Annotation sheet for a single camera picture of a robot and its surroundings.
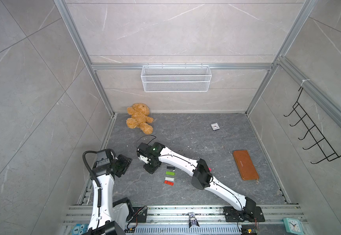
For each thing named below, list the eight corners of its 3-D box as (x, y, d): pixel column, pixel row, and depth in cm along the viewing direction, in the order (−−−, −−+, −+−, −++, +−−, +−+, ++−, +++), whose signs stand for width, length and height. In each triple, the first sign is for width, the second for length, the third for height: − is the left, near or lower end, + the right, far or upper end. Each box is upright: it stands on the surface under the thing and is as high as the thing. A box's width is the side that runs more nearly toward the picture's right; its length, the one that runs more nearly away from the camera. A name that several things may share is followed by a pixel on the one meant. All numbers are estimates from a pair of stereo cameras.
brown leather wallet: (241, 183, 86) (243, 182, 84) (232, 152, 100) (233, 150, 97) (258, 183, 86) (260, 182, 84) (247, 152, 100) (248, 150, 97)
